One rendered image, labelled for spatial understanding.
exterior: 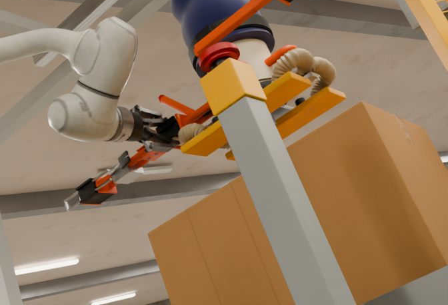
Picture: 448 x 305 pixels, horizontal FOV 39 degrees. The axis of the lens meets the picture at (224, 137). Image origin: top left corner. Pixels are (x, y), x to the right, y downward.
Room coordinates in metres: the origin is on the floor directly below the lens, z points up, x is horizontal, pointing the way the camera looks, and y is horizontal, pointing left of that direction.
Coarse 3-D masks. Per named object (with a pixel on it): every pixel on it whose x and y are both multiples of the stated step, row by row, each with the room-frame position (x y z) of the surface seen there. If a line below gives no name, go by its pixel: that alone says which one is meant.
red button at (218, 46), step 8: (208, 48) 0.89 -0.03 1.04; (216, 48) 0.88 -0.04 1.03; (224, 48) 0.89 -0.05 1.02; (232, 48) 0.90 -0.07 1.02; (200, 56) 0.90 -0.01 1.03; (208, 56) 0.89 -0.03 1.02; (216, 56) 0.89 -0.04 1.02; (224, 56) 0.90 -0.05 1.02; (232, 56) 0.91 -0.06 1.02; (200, 64) 0.91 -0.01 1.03; (208, 64) 0.91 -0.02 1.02; (216, 64) 0.90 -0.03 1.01; (208, 72) 0.93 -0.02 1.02
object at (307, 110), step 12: (312, 96) 1.44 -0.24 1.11; (324, 96) 1.43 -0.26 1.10; (336, 96) 1.46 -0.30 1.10; (300, 108) 1.46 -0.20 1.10; (312, 108) 1.47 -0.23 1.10; (324, 108) 1.50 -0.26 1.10; (276, 120) 1.49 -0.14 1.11; (288, 120) 1.48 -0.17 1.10; (300, 120) 1.51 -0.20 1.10; (312, 120) 1.55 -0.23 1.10; (288, 132) 1.56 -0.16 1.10; (228, 156) 1.58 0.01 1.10
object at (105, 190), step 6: (96, 180) 1.71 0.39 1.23; (108, 186) 1.74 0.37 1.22; (114, 186) 1.76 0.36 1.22; (102, 192) 1.72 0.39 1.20; (108, 192) 1.74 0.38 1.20; (114, 192) 1.76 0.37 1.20; (90, 198) 1.73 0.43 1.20; (96, 198) 1.75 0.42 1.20; (102, 198) 1.77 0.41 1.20; (90, 204) 1.77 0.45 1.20; (96, 204) 1.79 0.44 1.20
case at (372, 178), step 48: (336, 144) 1.19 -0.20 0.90; (384, 144) 1.15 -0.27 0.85; (432, 144) 1.49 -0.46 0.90; (240, 192) 1.30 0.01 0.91; (336, 192) 1.21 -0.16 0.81; (384, 192) 1.17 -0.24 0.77; (432, 192) 1.28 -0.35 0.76; (192, 240) 1.38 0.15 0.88; (240, 240) 1.32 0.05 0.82; (336, 240) 1.23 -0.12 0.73; (384, 240) 1.19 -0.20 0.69; (432, 240) 1.15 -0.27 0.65; (192, 288) 1.40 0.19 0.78; (240, 288) 1.34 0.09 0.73; (288, 288) 1.29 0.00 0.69; (384, 288) 1.21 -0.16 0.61
